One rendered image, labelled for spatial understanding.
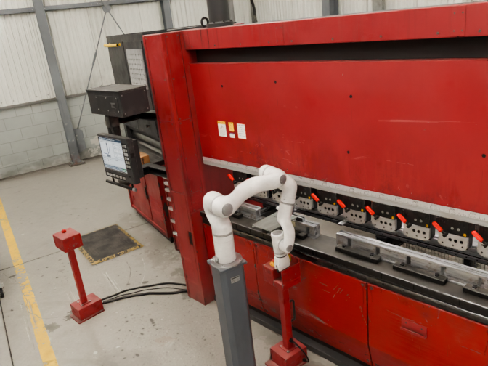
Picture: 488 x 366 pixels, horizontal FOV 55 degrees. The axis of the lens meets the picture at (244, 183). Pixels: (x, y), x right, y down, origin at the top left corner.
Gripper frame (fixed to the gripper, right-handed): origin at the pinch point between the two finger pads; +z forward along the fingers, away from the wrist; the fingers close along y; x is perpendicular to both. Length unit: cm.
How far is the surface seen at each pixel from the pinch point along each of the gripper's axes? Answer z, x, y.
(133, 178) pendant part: -59, -116, 40
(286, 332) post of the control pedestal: 47.3, -2.7, 4.9
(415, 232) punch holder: -35, 70, -42
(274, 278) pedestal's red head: 2.2, -4.5, 5.6
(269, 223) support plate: -24.8, -23.9, -12.4
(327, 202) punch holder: -41, 11, -35
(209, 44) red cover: -143, -81, -29
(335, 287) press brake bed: 11.8, 23.7, -20.9
